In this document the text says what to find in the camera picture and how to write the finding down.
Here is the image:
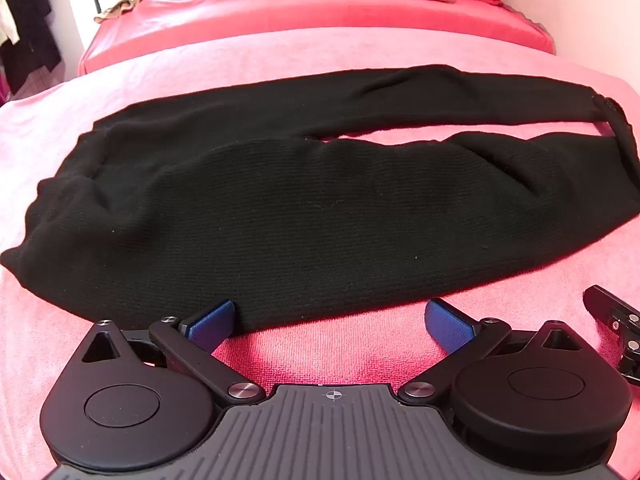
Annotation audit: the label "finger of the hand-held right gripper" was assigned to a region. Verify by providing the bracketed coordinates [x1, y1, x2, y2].
[582, 285, 640, 386]

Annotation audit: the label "red bed sheet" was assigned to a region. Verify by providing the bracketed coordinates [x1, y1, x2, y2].
[77, 0, 557, 76]

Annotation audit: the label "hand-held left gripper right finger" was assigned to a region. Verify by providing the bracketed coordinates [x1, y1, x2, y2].
[398, 298, 588, 405]

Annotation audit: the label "dark hanging clothes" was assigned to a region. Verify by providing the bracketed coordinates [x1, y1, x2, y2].
[0, 0, 63, 93]

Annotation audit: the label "tan crumpled cloth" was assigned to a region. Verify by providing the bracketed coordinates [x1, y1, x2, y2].
[94, 0, 163, 24]

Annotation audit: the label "black pants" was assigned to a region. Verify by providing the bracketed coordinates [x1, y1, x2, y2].
[0, 64, 640, 333]

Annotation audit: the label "cream hanging garment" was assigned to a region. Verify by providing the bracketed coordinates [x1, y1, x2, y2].
[0, 0, 21, 46]

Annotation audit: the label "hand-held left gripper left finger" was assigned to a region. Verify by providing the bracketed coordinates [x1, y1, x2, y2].
[80, 299, 268, 406]

